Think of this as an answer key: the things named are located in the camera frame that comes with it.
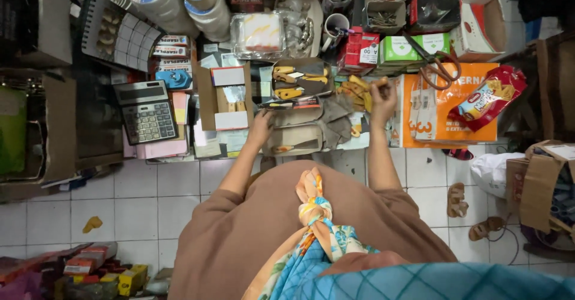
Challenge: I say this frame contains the person's left hand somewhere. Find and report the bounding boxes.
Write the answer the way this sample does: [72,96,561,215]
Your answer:
[246,109,276,151]

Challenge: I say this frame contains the person's right hand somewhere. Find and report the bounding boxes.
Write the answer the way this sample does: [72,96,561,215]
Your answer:
[369,78,399,130]

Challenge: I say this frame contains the black packaged putty knife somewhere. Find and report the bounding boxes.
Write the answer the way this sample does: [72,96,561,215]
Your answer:
[258,96,322,111]

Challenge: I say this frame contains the flat brown cardboard box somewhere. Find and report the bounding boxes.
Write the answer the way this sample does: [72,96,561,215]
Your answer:
[269,107,325,128]

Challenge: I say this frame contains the open brown cardboard tray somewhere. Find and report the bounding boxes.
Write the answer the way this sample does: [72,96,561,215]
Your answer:
[261,124,324,158]

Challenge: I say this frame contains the pile of loose putty knives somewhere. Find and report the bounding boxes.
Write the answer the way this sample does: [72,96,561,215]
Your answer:
[316,75,374,151]

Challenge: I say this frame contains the open cardboard box with cards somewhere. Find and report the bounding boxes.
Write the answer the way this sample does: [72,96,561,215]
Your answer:
[196,61,255,133]

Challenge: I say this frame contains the red small box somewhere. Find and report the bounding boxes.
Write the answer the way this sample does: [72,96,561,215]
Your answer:
[336,26,381,75]

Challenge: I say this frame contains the green small box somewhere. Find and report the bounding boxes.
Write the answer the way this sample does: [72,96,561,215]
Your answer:
[379,35,421,66]
[412,33,452,59]

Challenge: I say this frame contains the pile of loose papers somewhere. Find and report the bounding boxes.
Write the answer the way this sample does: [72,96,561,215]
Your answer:
[192,119,251,160]

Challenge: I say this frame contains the cardboard box of putty knives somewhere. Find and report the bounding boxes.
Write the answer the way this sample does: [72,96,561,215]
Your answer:
[270,57,334,101]

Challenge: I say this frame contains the cardboard box of nails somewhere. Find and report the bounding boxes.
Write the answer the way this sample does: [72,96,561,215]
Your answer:
[362,0,408,36]

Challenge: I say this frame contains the white mug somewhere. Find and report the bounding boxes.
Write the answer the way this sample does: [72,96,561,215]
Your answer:
[321,13,351,53]

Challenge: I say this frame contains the orange printed carton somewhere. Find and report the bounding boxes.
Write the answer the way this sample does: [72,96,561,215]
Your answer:
[390,62,500,149]

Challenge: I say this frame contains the packaged striped paint roller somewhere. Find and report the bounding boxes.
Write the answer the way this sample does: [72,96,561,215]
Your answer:
[230,12,286,61]

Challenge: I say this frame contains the black open box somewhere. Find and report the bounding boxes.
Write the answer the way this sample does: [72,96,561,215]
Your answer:
[406,0,462,34]

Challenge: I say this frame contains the plastic bag of metal hardware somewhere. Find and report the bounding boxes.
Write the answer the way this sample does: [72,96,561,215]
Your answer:
[274,0,324,59]

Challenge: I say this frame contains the blue plastic tape dispenser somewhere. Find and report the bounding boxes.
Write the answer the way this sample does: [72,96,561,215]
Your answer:
[155,69,193,90]

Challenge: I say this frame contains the red striped sandal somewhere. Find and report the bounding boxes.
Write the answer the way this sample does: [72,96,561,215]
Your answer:
[442,148,475,162]

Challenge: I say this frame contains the red snack bag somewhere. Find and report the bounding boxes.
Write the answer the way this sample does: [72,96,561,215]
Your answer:
[447,65,528,133]

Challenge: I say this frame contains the pink paper pad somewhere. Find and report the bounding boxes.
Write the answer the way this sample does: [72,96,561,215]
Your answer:
[122,127,190,160]

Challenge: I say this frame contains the person's brown garment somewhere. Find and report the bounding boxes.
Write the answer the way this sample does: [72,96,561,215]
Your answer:
[167,159,459,300]

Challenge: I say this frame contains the stack of white red-print boxes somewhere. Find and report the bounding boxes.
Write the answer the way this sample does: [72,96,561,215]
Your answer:
[151,34,192,73]

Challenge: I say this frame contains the floral orange blue scarf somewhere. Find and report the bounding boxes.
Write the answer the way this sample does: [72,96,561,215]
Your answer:
[243,167,380,300]

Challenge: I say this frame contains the open white red carton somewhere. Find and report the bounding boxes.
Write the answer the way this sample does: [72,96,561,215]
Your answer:
[450,0,508,63]

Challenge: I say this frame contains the grey desk calculator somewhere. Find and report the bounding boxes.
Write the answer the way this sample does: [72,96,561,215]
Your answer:
[112,80,180,146]

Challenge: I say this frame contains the stack of clear tape rolls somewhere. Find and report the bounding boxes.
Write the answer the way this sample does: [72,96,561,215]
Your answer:
[179,0,232,43]
[120,0,201,39]

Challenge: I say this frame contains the brown sandal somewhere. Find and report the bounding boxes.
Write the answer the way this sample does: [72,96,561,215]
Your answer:
[468,216,506,242]
[447,182,470,219]

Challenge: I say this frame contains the white plastic bag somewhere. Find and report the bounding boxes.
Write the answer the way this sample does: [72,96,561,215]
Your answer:
[470,152,526,200]

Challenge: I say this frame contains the brown wooden furniture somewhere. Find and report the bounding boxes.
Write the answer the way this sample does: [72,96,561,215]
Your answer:
[493,31,575,142]

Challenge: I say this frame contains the large cardboard box of goods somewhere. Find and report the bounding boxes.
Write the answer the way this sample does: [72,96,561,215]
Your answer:
[506,139,575,251]

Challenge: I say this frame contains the blue checked cloth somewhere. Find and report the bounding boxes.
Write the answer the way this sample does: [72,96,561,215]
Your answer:
[310,262,575,300]

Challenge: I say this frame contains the yellow scrap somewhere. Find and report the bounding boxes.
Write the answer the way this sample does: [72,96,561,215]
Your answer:
[82,216,104,234]

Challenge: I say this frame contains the cluttered cardboard shelf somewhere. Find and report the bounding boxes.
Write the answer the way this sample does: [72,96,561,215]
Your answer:
[0,0,125,202]

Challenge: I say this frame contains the heap of colourful boxes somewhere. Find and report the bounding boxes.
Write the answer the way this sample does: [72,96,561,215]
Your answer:
[0,241,174,300]

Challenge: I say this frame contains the green bag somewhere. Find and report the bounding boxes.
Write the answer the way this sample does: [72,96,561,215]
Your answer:
[0,86,28,176]

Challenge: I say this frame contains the yellow handle putty knife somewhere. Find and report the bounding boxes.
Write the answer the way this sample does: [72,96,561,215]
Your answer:
[274,87,331,101]
[273,66,330,78]
[272,72,329,85]

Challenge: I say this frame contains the orange handle putty knife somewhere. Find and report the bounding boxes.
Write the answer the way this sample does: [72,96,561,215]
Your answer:
[271,139,320,154]

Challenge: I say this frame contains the brown handle scissors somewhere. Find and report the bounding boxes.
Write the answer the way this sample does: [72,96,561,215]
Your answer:
[402,31,463,91]

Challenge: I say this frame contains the black cable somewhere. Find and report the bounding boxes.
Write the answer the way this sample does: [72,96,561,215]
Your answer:
[487,212,521,266]

